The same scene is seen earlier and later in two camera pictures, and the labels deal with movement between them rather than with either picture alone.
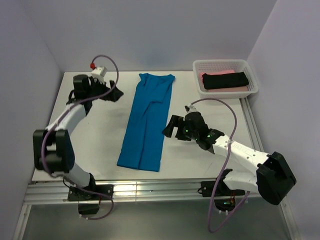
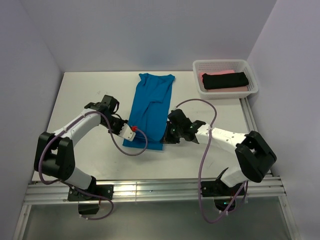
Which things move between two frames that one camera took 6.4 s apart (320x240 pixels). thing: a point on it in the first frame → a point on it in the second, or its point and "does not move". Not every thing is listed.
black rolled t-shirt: (224, 80) does not move
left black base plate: (75, 194) does not move
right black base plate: (221, 189) does not move
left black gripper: (113, 95) → (122, 122)
